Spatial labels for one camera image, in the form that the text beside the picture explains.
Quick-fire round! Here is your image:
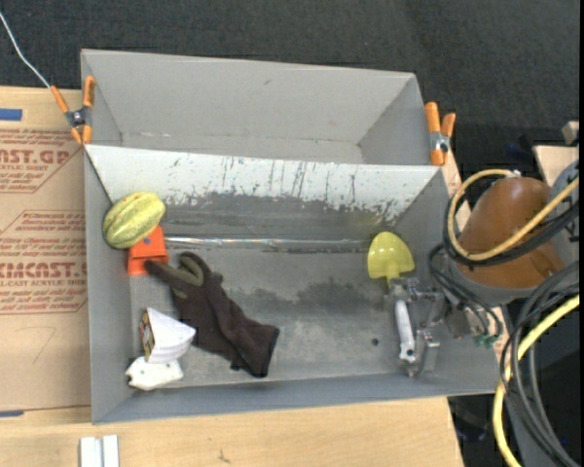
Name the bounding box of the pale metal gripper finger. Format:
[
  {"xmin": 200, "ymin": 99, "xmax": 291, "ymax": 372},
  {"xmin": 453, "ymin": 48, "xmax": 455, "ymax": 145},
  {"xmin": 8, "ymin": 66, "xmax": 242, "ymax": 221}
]
[
  {"xmin": 404, "ymin": 328, "xmax": 442, "ymax": 378},
  {"xmin": 383, "ymin": 278, "xmax": 438, "ymax": 313}
]

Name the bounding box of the grey metal bin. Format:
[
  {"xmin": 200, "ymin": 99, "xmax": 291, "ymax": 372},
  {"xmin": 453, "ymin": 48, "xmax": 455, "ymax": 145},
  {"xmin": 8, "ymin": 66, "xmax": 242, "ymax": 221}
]
[{"xmin": 80, "ymin": 49, "xmax": 503, "ymax": 425}]

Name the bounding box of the dark brown glove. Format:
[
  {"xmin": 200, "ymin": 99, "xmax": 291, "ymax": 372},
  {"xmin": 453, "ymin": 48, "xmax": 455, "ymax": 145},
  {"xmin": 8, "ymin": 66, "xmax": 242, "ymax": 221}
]
[{"xmin": 144, "ymin": 251, "xmax": 281, "ymax": 378}]

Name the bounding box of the orange plastic block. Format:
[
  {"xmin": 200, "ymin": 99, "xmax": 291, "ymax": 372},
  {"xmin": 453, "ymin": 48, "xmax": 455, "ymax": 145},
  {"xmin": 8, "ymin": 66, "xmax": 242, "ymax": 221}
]
[{"xmin": 127, "ymin": 226, "xmax": 170, "ymax": 277}]

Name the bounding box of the white flat plastic piece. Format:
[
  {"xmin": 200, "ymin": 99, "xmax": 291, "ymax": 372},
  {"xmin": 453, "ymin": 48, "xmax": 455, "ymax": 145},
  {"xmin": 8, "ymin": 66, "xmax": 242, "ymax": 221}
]
[{"xmin": 124, "ymin": 355, "xmax": 185, "ymax": 391}]

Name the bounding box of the green yellow striped toy squash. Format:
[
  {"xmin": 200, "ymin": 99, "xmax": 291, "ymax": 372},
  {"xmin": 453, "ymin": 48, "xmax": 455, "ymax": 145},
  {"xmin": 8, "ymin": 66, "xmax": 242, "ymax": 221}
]
[{"xmin": 101, "ymin": 191, "xmax": 167, "ymax": 250}]

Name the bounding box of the brown cardboard board red print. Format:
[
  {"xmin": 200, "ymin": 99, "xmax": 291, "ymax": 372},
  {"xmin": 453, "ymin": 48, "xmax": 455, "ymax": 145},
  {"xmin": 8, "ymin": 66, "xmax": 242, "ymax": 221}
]
[{"xmin": 0, "ymin": 84, "xmax": 93, "ymax": 416}]

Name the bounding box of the yellow toy shovel white handle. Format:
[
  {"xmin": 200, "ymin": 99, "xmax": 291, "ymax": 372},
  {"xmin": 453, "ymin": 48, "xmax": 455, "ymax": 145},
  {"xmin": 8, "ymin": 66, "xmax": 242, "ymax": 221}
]
[{"xmin": 367, "ymin": 231, "xmax": 418, "ymax": 364}]

